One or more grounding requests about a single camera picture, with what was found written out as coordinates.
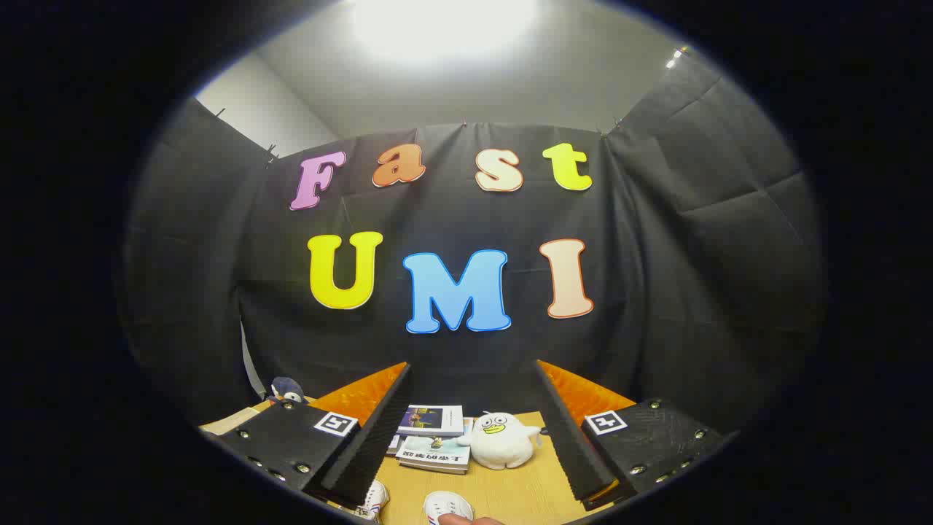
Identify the white duck plush toy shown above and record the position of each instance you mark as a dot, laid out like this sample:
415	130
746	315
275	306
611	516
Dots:
499	441

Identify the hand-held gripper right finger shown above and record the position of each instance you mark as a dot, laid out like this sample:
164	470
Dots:
568	437

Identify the book with blue cover picture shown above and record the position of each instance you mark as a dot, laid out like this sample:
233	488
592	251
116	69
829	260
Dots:
431	420

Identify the black backdrop cloth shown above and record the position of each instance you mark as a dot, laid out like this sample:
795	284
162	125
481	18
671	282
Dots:
656	255

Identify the white canvas shoe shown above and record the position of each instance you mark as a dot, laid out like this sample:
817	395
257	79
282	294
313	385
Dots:
446	504
373	499

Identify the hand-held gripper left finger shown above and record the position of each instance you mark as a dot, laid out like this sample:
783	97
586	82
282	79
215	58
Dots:
372	445

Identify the book with pale teal cover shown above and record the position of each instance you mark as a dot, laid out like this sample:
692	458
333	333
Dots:
437	453

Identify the penguin plush toy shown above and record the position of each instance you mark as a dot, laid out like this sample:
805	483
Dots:
286	390

